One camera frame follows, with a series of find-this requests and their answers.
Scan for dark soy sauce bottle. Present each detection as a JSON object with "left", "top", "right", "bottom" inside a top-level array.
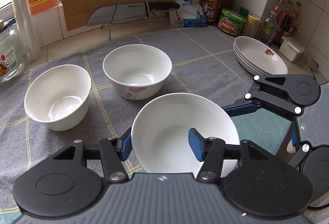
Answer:
[{"left": 278, "top": 0, "right": 294, "bottom": 38}]

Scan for white bowl pink flowers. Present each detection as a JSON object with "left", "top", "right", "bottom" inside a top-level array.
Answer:
[{"left": 103, "top": 44, "right": 172, "bottom": 100}]

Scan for stack of plastic cups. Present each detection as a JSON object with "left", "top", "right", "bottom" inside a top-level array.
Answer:
[{"left": 12, "top": 0, "right": 41, "bottom": 62}]

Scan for white bowl front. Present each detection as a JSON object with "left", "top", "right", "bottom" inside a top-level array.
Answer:
[{"left": 132, "top": 93, "right": 240, "bottom": 176}]

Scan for blue white salt bag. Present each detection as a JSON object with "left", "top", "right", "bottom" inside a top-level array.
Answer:
[{"left": 169, "top": 0, "right": 207, "bottom": 28}]

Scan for yellow lid spice jar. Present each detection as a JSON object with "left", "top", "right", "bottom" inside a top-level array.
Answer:
[{"left": 241, "top": 14, "right": 260, "bottom": 38}]

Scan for plain white bowl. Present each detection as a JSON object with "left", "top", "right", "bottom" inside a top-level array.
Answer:
[{"left": 24, "top": 64, "right": 92, "bottom": 131}]

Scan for steel santoku knife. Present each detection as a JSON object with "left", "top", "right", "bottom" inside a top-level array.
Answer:
[{"left": 87, "top": 1, "right": 180, "bottom": 27}]

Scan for yellow cap oil bottle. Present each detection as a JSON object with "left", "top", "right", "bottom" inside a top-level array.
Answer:
[{"left": 292, "top": 1, "right": 303, "bottom": 33}]

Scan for white plastic lidded box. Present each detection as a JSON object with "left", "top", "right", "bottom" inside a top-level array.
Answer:
[{"left": 279, "top": 37, "right": 305, "bottom": 62}]

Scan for middle white plate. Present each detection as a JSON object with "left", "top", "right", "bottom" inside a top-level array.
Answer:
[{"left": 233, "top": 44, "right": 266, "bottom": 76}]

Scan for red cap glass bottle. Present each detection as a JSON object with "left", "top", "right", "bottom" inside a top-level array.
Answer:
[{"left": 255, "top": 9, "right": 278, "bottom": 45}]

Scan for teal floor mat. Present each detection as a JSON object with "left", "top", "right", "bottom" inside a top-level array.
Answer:
[{"left": 1, "top": 109, "right": 291, "bottom": 223}]

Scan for metal wire rack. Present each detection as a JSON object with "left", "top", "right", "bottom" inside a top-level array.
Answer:
[{"left": 108, "top": 0, "right": 156, "bottom": 41}]

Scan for glass jar with label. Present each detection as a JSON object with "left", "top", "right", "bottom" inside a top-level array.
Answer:
[{"left": 0, "top": 19, "right": 24, "bottom": 83}]

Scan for green lid sauce jar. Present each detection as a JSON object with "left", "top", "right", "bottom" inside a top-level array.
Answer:
[{"left": 218, "top": 8, "right": 246, "bottom": 37}]

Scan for bottom white plate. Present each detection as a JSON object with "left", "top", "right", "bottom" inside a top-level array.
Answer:
[{"left": 234, "top": 48, "right": 262, "bottom": 76}]

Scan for grey checked cloth mat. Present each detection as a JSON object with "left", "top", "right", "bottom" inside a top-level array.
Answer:
[{"left": 1, "top": 27, "right": 252, "bottom": 223}]

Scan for green cap small jar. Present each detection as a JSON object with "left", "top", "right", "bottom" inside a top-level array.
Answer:
[{"left": 239, "top": 7, "right": 249, "bottom": 18}]

